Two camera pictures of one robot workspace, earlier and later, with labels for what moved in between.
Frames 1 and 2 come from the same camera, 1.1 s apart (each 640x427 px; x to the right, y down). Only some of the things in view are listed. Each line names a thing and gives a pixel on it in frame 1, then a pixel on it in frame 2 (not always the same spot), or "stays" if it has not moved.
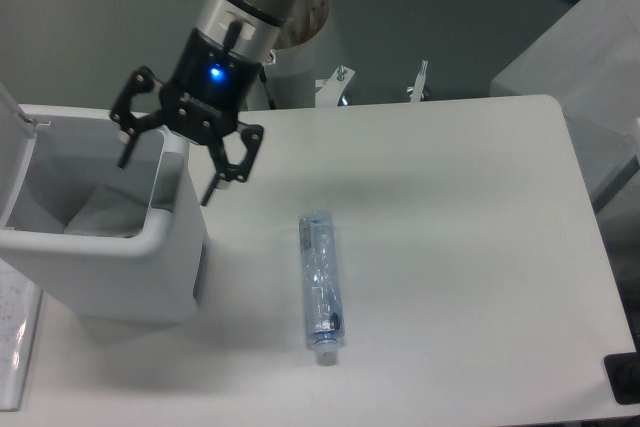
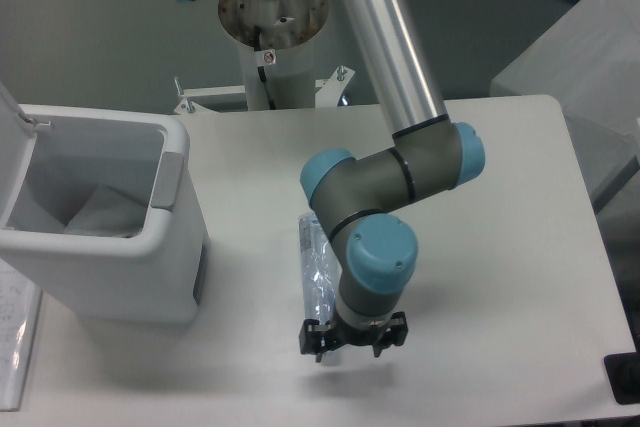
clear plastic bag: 109,213 stays
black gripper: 209,86 -> 314,337
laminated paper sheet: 19,304 stays
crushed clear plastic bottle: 322,285 stays
